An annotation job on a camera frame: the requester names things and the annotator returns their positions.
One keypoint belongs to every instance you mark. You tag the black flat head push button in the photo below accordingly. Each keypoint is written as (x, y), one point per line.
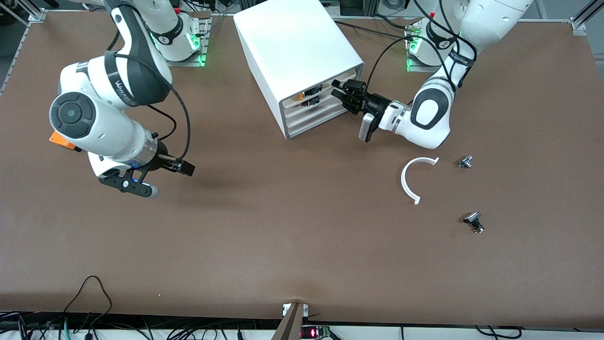
(472, 218)

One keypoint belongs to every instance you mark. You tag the white plastic drawer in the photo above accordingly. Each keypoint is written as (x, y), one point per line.
(325, 117)
(326, 98)
(328, 88)
(325, 108)

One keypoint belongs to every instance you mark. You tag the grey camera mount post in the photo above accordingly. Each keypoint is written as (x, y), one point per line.
(290, 326)

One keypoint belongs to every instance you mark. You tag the black knob push button switch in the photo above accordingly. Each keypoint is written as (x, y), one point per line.
(312, 89)

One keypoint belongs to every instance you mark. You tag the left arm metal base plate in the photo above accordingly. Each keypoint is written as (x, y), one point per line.
(417, 69)

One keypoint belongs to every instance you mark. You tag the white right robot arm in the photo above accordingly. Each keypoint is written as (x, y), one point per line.
(108, 127)

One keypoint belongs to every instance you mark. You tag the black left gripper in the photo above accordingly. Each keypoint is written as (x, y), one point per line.
(376, 104)

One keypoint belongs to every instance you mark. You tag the small silver metal button part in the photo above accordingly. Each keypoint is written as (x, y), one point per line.
(465, 162)

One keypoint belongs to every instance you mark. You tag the small device with red light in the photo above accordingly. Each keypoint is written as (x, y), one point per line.
(314, 333)

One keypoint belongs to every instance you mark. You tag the white drawer cabinet grey frame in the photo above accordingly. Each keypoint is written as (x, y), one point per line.
(292, 42)

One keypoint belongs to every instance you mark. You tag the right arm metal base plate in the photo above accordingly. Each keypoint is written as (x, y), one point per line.
(188, 63)

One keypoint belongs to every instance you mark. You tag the aluminium frame profile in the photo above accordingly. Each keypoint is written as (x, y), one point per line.
(37, 16)
(579, 23)

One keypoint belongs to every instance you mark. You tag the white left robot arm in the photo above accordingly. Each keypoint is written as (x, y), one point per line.
(490, 19)

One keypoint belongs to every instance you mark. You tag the orange button enclosure box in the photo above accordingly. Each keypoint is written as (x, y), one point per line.
(59, 139)

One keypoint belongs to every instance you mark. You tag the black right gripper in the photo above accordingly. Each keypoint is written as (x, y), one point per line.
(164, 160)

